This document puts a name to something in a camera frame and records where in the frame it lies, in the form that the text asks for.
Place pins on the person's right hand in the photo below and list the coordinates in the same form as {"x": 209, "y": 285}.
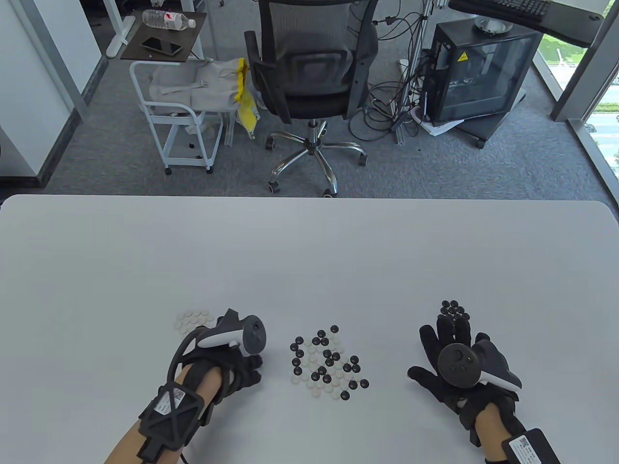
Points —
{"x": 437, "y": 386}

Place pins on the person's left hand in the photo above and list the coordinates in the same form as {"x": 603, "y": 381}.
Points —
{"x": 242, "y": 367}

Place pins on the cluster of white go stones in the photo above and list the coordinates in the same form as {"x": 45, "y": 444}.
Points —
{"x": 193, "y": 319}

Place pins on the cluster of black go stones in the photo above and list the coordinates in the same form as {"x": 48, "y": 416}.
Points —
{"x": 454, "y": 309}

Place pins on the pile of mixed go stones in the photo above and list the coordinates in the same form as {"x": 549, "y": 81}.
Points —
{"x": 329, "y": 361}

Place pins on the black and white VR controller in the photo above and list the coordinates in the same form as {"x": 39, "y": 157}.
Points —
{"x": 254, "y": 336}
{"x": 457, "y": 365}

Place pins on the black cross-braced wrist module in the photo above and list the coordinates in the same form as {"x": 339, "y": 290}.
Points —
{"x": 169, "y": 420}

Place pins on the black labelled wrist box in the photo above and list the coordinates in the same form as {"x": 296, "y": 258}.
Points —
{"x": 532, "y": 447}

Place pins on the white papers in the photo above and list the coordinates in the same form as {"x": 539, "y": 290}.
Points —
{"x": 437, "y": 129}

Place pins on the yellow plastic bag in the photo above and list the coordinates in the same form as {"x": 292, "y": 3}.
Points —
{"x": 246, "y": 106}

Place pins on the dark rolling computer stand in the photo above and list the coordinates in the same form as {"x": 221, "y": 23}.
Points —
{"x": 483, "y": 128}

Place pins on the white metal cart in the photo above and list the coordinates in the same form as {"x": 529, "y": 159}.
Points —
{"x": 164, "y": 112}

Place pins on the grey fabric bag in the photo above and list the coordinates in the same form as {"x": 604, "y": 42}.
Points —
{"x": 208, "y": 87}

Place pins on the black mesh office chair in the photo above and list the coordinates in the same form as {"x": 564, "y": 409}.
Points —
{"x": 309, "y": 72}

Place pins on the black computer tower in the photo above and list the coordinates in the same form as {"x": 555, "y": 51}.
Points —
{"x": 483, "y": 72}

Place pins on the white power strip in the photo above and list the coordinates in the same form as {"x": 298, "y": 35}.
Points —
{"x": 403, "y": 63}

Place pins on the brown side table top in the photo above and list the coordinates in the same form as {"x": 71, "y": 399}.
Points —
{"x": 193, "y": 43}

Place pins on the black smartphone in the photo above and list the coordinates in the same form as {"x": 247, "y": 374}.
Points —
{"x": 162, "y": 46}

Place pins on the white desk leg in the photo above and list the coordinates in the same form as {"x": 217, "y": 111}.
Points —
{"x": 118, "y": 41}

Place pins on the clear plastic water bottle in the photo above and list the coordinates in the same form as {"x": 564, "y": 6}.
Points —
{"x": 164, "y": 19}

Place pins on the silver bowl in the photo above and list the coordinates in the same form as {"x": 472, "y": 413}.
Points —
{"x": 493, "y": 25}

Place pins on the black keyboard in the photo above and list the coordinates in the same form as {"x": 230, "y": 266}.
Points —
{"x": 512, "y": 7}

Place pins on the aluminium frame post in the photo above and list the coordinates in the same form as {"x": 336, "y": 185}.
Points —
{"x": 427, "y": 6}

